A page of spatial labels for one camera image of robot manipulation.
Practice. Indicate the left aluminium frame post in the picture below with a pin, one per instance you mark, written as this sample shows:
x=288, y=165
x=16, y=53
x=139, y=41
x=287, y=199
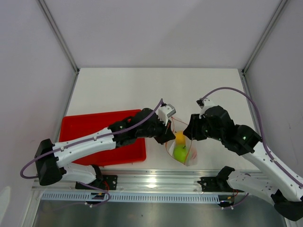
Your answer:
x=57, y=33

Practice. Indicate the right aluminium frame post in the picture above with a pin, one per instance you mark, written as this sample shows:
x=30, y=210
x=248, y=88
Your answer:
x=273, y=21

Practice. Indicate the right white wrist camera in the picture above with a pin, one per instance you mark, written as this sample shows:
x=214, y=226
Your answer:
x=204, y=104

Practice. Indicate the white slotted cable duct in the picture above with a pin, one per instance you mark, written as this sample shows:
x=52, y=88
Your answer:
x=131, y=197

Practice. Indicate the clear zip bag orange zipper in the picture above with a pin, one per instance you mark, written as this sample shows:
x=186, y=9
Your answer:
x=178, y=125

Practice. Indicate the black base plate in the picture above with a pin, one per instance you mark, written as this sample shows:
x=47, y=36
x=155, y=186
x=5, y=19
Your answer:
x=109, y=182
x=215, y=184

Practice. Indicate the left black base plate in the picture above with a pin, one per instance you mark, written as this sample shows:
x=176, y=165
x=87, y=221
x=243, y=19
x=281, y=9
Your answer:
x=109, y=182

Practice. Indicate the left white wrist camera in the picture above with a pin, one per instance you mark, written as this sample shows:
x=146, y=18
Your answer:
x=166, y=111

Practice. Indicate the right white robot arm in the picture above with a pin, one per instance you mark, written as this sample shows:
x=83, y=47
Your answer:
x=283, y=190

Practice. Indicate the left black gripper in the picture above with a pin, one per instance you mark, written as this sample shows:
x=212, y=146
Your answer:
x=166, y=134

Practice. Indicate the green apple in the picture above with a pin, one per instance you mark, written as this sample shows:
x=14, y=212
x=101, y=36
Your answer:
x=180, y=153

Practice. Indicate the red plastic tray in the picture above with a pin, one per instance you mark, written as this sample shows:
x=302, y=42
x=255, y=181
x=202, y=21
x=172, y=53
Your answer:
x=77, y=126

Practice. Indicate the aluminium frame post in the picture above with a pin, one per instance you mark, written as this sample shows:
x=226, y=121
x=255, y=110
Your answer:
x=273, y=21
x=57, y=33

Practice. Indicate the orange peach with leaf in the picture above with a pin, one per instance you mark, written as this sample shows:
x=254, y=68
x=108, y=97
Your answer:
x=180, y=138

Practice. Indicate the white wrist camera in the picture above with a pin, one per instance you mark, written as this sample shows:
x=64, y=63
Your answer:
x=166, y=111
x=204, y=104

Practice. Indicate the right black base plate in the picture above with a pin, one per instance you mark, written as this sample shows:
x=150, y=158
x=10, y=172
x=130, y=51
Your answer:
x=215, y=184

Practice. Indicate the aluminium front rail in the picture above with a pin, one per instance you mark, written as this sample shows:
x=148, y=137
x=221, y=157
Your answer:
x=152, y=181

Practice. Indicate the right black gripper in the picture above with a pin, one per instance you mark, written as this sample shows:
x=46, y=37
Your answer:
x=192, y=130

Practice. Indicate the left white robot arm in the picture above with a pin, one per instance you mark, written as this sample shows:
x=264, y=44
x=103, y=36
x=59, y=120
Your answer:
x=55, y=161

